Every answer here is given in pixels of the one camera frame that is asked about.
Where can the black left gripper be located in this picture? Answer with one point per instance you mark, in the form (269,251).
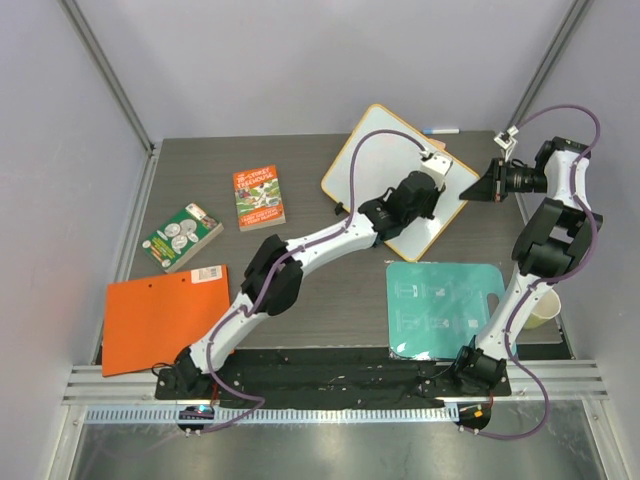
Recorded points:
(432,198)

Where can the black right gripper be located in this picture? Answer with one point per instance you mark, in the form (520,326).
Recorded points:
(498,180)

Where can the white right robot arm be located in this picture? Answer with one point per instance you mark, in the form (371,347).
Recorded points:
(549,249)

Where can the light green paper cup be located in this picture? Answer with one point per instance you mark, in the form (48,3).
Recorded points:
(547,308)

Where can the blue-capped whiteboard marker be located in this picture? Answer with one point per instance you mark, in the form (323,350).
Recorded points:
(440,131)

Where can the green paperback book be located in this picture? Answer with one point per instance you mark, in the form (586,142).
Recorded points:
(181,237)

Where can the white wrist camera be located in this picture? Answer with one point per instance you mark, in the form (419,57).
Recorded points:
(435,163)
(507,141)

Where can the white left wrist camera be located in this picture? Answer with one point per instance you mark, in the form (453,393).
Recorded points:
(435,163)

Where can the perforated cable duct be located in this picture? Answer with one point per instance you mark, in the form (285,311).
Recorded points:
(159,414)

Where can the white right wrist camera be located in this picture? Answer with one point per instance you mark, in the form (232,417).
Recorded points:
(507,141)

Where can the yellow-framed whiteboard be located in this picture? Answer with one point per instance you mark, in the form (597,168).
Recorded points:
(384,161)

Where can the teal plastic cutting board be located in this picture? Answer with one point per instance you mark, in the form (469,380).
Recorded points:
(436,308)

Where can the orange folder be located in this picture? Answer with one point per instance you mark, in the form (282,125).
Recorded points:
(148,321)

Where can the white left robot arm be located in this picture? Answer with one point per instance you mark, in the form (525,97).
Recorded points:
(275,274)

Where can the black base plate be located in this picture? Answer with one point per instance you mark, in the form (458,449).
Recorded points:
(315,379)

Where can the orange treehouse book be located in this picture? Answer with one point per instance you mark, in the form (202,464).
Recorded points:
(258,198)

